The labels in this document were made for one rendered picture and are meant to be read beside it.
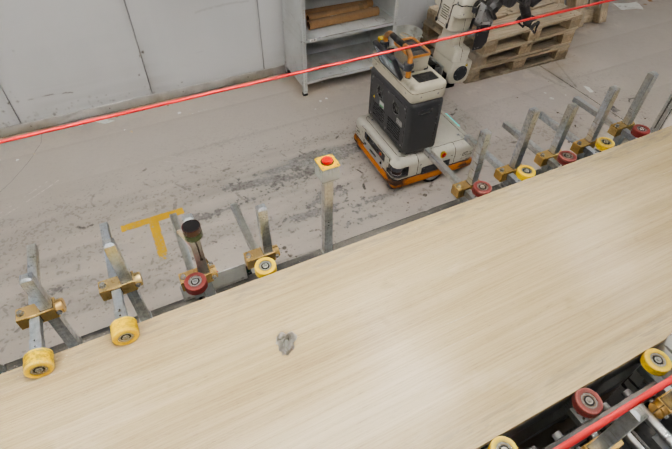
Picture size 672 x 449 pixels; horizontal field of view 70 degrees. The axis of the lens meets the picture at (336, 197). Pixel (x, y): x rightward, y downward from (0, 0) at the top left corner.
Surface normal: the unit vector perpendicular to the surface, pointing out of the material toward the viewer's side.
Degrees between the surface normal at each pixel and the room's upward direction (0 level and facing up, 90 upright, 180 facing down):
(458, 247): 0
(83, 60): 90
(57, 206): 0
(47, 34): 90
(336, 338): 0
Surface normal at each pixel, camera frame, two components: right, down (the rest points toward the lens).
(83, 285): 0.01, -0.71
